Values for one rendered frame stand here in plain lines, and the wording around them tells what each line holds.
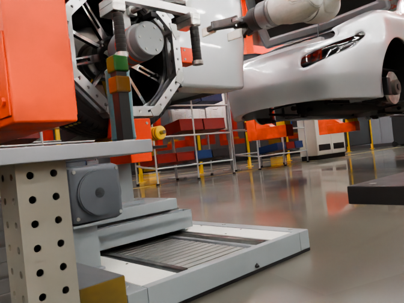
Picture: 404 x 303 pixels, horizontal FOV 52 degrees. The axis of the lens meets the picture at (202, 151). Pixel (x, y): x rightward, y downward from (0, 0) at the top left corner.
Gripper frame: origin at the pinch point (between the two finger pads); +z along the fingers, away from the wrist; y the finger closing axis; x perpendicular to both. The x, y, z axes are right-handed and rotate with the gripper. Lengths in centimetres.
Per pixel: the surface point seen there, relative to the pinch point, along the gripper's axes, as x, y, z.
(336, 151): -67, 777, 391
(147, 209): -63, -13, 38
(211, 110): 43, 464, 475
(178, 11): 12.0, -6.0, 13.7
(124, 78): -23, -55, -20
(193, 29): 5.1, -1.4, 11.0
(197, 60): -7.1, -1.6, 10.6
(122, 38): -2.7, -34.2, 10.4
